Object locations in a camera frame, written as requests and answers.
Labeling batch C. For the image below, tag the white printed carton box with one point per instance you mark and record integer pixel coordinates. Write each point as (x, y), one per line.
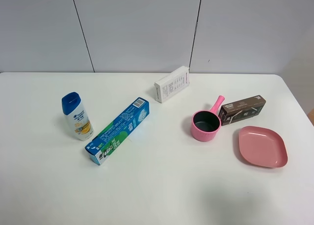
(173, 83)

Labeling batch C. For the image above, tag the blue green toothpaste box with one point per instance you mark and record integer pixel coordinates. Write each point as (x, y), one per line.
(105, 143)

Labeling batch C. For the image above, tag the brown rectangular box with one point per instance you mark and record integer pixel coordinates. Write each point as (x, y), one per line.
(241, 109)

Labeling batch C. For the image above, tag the white blue shampoo bottle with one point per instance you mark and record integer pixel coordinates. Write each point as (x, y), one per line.
(76, 116)

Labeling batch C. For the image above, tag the pink square plate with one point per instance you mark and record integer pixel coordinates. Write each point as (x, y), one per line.
(262, 147)

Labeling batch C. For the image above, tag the pink saucepan with handle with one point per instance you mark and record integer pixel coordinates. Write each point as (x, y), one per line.
(205, 124)

